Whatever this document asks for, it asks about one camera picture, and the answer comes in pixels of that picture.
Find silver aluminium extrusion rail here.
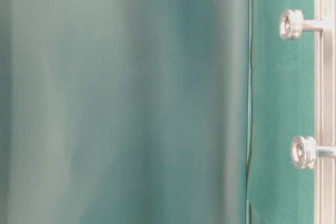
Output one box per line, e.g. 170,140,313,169
314,0,335,223

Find silver pulley shaft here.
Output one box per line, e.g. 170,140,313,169
279,9,325,40
290,136,335,169

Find upper silver pulley shaft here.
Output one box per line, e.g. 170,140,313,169
279,9,325,40

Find lower silver pulley shaft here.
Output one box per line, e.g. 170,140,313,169
290,136,335,169

